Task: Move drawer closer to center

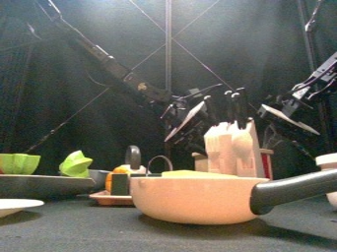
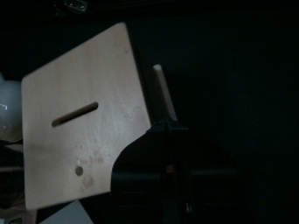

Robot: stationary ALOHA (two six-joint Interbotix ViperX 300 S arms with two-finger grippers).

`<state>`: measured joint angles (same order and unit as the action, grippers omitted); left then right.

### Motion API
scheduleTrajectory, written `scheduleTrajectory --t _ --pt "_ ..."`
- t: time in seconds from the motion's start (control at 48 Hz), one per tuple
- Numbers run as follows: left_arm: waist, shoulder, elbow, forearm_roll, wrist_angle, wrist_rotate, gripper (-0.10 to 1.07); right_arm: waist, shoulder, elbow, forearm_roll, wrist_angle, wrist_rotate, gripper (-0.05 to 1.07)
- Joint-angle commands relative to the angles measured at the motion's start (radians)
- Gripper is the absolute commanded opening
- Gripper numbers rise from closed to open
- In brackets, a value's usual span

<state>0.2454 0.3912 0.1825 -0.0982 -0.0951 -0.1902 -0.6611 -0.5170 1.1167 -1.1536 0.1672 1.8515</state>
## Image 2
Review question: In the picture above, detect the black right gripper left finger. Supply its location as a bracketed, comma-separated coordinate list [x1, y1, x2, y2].
[110, 121, 174, 224]

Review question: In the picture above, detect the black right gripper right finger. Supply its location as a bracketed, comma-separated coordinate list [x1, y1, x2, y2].
[173, 121, 245, 224]

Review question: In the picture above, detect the white pan with black handle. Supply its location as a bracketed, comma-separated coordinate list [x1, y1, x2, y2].
[0, 73, 25, 144]

